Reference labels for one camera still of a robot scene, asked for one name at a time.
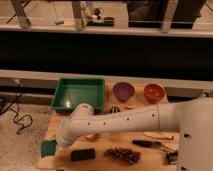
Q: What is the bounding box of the green sponge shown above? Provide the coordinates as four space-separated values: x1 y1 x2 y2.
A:
41 140 57 158

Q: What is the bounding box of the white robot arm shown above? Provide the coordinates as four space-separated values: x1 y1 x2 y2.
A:
56 98 213 171

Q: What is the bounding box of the purple bowl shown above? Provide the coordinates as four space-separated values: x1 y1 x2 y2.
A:
113 82 135 102

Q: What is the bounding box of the red bowl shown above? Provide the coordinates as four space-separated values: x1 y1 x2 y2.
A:
144 84 165 103

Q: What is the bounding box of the green plastic tray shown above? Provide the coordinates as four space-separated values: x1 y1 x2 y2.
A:
51 78 105 113

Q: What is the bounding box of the red yellow apple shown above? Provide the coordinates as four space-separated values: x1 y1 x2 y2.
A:
85 134 99 142

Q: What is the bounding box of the black eraser block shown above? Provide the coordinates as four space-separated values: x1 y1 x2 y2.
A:
71 148 96 161

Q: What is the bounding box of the bunch of grapes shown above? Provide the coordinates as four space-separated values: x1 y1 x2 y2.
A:
104 148 141 164

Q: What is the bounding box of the wooden board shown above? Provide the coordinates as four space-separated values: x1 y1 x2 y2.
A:
37 82 179 171

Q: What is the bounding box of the black handled tool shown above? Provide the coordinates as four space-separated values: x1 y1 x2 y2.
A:
132 140 173 151

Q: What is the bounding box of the black cable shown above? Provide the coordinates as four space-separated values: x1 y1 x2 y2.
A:
0 79 34 136

